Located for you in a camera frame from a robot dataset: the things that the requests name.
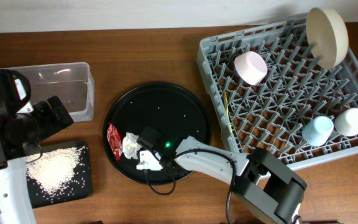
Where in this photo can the white tissue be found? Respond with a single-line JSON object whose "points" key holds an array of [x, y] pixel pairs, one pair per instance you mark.
{"points": [[130, 146]]}

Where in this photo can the spilled rice grains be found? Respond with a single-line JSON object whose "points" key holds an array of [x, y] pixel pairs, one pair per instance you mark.
{"points": [[58, 173]]}

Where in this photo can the red snack wrapper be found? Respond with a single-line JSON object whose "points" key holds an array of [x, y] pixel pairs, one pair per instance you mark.
{"points": [[114, 140]]}

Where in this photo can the yellow plastic knife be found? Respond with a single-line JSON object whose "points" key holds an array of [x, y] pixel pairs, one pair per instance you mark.
{"points": [[227, 110]]}

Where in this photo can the light blue cup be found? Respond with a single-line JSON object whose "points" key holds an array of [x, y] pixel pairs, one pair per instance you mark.
{"points": [[317, 131]]}

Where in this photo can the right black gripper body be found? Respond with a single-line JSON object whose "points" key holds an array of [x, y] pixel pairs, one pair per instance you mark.
{"points": [[174, 173]]}

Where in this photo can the clear plastic bin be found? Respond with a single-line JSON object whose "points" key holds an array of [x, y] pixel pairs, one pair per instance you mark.
{"points": [[71, 82]]}

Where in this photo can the grey dishwasher rack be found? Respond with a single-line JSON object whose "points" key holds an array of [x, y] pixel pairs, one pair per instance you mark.
{"points": [[272, 114]]}

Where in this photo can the round black serving tray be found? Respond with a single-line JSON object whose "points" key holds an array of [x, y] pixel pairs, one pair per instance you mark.
{"points": [[167, 107]]}

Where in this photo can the small pink bowl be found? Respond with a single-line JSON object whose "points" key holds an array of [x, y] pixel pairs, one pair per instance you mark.
{"points": [[251, 67]]}

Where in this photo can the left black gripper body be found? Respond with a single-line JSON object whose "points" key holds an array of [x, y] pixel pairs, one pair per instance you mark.
{"points": [[46, 125]]}

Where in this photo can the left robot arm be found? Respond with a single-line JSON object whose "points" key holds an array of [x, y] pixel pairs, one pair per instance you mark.
{"points": [[20, 133]]}

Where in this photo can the large beige bowl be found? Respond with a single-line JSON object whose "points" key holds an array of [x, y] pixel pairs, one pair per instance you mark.
{"points": [[326, 30]]}

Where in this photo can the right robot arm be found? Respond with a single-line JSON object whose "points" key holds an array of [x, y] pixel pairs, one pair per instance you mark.
{"points": [[268, 188]]}

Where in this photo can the white cup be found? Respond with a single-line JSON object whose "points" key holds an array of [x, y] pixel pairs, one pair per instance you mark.
{"points": [[347, 122]]}

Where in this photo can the black rectangular tray bin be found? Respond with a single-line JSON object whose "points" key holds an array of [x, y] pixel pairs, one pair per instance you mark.
{"points": [[37, 201]]}

